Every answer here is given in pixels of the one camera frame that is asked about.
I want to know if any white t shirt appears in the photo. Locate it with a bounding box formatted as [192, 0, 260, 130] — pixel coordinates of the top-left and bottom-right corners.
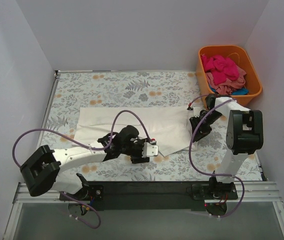
[72, 105, 199, 157]

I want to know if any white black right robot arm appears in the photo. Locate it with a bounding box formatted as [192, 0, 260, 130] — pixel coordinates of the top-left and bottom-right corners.
[189, 93, 264, 200]

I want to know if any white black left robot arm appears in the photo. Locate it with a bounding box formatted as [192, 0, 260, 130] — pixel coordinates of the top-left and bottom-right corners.
[20, 125, 158, 200]

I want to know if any salmon pink crumpled shirt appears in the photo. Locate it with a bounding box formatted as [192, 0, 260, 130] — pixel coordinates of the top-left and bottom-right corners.
[205, 67, 247, 95]

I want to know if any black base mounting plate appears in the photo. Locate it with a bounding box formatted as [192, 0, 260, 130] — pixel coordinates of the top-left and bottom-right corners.
[59, 181, 239, 212]

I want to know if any blue crumpled shirt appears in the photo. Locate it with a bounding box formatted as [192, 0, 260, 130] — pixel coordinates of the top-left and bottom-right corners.
[232, 87, 249, 96]

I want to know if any orange plastic laundry basket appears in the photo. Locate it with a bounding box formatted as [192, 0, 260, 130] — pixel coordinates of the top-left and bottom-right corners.
[195, 45, 263, 107]

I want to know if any magenta crumpled shirt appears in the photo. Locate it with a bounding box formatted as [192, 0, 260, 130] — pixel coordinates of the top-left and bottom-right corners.
[200, 54, 240, 85]

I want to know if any floral patterned table mat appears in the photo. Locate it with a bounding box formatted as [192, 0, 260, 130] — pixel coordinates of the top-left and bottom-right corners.
[31, 70, 262, 183]

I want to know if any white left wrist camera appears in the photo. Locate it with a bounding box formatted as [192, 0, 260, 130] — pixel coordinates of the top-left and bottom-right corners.
[142, 138, 159, 158]

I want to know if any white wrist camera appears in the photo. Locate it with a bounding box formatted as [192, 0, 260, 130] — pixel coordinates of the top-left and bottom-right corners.
[187, 106, 203, 118]
[142, 138, 159, 158]

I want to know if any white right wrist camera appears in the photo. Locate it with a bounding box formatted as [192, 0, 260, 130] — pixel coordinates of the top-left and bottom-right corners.
[187, 106, 203, 118]

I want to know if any aluminium front frame rail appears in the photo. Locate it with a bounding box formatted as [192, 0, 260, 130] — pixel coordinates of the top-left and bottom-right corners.
[12, 181, 283, 204]

